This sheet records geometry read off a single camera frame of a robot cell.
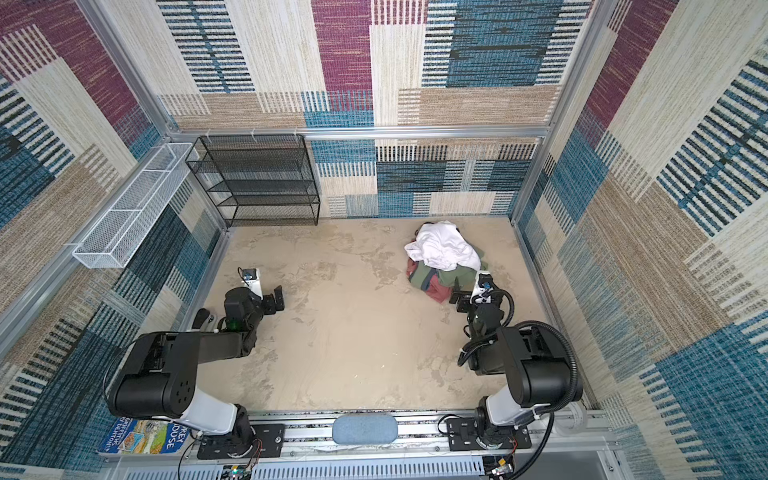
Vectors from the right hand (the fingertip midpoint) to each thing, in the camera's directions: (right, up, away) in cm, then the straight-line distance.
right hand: (473, 281), depth 90 cm
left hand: (-64, -1, +4) cm, 64 cm away
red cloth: (-10, -3, +7) cm, 12 cm away
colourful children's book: (-85, -35, -18) cm, 93 cm away
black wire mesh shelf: (-72, +34, +20) cm, 83 cm away
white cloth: (-8, +10, +7) cm, 15 cm away
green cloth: (-14, +2, +8) cm, 16 cm away
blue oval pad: (-31, -34, -17) cm, 49 cm away
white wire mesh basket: (-89, +12, -18) cm, 92 cm away
